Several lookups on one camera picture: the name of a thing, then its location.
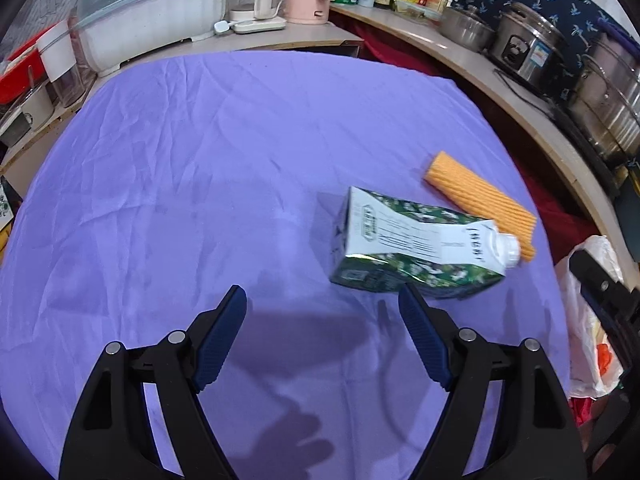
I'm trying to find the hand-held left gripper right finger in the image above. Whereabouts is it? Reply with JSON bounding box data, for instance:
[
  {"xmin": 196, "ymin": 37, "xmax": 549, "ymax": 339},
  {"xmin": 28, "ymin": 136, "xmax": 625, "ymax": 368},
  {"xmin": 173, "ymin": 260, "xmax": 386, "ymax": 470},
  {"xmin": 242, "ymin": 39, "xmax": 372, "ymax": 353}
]
[{"xmin": 397, "ymin": 282, "xmax": 588, "ymax": 480}]

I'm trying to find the curved wooden counter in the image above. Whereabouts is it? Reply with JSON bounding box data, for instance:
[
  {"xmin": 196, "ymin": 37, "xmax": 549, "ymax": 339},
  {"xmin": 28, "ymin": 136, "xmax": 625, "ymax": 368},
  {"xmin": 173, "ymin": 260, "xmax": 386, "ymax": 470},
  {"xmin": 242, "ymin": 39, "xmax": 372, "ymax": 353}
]
[{"xmin": 330, "ymin": 4, "xmax": 640, "ymax": 261}]

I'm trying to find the orange foam fruit net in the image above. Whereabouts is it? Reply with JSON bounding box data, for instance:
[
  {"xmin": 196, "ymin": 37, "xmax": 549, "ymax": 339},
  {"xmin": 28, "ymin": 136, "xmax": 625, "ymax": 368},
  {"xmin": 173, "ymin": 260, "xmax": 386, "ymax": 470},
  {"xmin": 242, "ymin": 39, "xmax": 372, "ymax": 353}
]
[{"xmin": 424, "ymin": 151, "xmax": 538, "ymax": 263}]

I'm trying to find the steel rice cooker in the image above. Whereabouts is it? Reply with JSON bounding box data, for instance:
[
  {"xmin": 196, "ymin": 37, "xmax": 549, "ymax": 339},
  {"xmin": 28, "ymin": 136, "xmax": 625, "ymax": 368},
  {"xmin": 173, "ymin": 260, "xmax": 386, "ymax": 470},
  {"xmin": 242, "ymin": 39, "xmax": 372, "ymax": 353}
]
[{"xmin": 489, "ymin": 2, "xmax": 568, "ymax": 96}]

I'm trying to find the steel cooking pot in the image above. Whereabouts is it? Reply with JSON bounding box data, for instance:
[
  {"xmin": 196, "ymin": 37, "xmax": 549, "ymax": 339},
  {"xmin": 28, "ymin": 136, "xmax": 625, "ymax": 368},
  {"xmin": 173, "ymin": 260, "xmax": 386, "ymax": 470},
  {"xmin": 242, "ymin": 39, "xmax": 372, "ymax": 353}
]
[{"xmin": 439, "ymin": 4, "xmax": 496, "ymax": 52}]

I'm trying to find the black cable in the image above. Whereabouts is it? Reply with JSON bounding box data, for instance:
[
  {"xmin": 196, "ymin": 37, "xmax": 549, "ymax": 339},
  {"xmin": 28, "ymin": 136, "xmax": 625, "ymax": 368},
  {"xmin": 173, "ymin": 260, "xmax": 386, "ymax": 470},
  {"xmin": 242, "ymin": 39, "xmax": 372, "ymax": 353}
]
[{"xmin": 495, "ymin": 69, "xmax": 556, "ymax": 111}]

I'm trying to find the tall white and clear container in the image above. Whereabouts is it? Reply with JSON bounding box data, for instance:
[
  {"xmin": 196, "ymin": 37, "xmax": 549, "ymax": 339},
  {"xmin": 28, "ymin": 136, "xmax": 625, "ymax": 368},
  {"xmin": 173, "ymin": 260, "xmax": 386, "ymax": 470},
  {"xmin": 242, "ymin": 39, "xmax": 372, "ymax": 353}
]
[{"xmin": 39, "ymin": 24, "xmax": 86, "ymax": 107}]

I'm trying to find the white plastic bag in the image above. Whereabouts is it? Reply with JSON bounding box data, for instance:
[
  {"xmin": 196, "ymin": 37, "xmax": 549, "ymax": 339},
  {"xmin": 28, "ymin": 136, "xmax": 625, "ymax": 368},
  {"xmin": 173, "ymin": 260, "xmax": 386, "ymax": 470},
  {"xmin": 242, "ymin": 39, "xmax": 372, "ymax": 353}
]
[{"xmin": 555, "ymin": 235, "xmax": 626, "ymax": 398}]

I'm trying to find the white topped side table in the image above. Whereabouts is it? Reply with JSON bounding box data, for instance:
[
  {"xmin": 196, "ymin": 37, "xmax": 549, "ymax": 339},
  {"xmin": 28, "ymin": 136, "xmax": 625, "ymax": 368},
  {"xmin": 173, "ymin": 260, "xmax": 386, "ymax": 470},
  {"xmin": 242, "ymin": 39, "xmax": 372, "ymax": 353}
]
[{"xmin": 120, "ymin": 22, "xmax": 366, "ymax": 63}]

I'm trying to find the white dish drainer box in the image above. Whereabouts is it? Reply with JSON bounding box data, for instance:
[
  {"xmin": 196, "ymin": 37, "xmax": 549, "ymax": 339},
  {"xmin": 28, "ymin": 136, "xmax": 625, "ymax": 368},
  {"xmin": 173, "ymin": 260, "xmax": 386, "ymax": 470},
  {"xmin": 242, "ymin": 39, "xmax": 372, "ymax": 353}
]
[{"xmin": 82, "ymin": 0, "xmax": 228, "ymax": 72}]

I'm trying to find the green and white milk carton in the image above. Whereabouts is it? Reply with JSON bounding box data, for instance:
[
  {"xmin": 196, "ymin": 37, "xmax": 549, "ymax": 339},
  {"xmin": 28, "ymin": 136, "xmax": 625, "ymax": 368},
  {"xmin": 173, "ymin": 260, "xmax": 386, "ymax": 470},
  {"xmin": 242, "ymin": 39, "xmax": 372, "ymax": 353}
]
[{"xmin": 330, "ymin": 186, "xmax": 522, "ymax": 300}]

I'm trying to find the white kettle base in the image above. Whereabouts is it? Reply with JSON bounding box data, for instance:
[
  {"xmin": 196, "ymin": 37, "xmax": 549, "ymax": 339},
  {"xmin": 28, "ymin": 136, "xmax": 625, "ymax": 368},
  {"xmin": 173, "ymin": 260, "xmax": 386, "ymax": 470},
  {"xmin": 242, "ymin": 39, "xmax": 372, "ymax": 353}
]
[{"xmin": 231, "ymin": 16, "xmax": 287, "ymax": 35}]

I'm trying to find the purple tablecloth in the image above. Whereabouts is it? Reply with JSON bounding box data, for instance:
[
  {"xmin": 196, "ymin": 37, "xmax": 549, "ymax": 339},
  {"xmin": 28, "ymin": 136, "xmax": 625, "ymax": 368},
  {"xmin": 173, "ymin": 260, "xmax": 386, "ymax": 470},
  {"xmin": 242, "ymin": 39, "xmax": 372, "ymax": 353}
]
[{"xmin": 0, "ymin": 50, "xmax": 573, "ymax": 480}]

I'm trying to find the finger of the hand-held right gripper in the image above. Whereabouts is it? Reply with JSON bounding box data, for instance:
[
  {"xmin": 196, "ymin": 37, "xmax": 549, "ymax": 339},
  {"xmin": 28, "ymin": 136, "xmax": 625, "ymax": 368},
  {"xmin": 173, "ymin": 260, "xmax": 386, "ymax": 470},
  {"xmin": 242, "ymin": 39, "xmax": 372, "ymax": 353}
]
[{"xmin": 569, "ymin": 249, "xmax": 640, "ymax": 386}]

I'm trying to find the white mug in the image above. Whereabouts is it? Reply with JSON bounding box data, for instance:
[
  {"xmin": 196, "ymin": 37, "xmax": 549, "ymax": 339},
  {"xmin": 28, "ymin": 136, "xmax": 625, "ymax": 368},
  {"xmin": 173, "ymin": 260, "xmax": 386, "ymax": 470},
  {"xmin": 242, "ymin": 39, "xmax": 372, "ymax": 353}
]
[{"xmin": 20, "ymin": 87, "xmax": 55, "ymax": 131}]

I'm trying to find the glass container with blue lid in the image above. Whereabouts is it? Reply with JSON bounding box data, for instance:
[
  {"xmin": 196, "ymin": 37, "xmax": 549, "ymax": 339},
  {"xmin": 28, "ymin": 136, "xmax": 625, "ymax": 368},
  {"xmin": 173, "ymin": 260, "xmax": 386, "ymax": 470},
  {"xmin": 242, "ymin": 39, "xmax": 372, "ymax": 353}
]
[{"xmin": 400, "ymin": 0, "xmax": 443, "ymax": 23}]

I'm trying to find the red plastic basin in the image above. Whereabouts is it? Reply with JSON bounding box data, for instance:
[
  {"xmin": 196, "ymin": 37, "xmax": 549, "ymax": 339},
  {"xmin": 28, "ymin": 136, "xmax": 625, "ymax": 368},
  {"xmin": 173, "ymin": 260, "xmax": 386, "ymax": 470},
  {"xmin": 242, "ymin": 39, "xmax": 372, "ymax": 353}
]
[{"xmin": 0, "ymin": 22, "xmax": 58, "ymax": 106}]

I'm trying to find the chipboard shelf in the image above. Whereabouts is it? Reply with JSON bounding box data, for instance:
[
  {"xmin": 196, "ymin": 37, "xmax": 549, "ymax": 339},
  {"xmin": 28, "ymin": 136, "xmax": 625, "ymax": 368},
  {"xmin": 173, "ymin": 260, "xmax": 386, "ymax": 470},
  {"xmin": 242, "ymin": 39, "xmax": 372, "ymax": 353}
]
[{"xmin": 0, "ymin": 80, "xmax": 98, "ymax": 171}]

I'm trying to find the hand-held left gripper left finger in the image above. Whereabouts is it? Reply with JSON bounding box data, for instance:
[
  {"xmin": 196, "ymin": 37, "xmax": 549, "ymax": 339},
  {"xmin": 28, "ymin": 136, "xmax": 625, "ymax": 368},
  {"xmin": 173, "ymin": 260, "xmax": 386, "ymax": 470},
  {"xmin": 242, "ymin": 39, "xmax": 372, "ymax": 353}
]
[{"xmin": 59, "ymin": 284, "xmax": 248, "ymax": 480}]

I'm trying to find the steel steamer pot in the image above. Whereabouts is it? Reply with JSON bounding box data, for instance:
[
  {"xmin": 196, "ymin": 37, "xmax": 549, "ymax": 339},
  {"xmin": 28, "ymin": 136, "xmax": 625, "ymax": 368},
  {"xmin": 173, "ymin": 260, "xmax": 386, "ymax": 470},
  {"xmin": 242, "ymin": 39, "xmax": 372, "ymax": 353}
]
[{"xmin": 567, "ymin": 35, "xmax": 640, "ymax": 161}]

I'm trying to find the purple cloth strip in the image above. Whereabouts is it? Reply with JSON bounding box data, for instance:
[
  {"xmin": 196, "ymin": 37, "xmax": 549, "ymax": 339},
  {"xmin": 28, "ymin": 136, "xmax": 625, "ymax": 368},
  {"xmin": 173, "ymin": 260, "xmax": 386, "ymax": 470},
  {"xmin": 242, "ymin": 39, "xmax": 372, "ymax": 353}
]
[{"xmin": 597, "ymin": 20, "xmax": 640, "ymax": 56}]

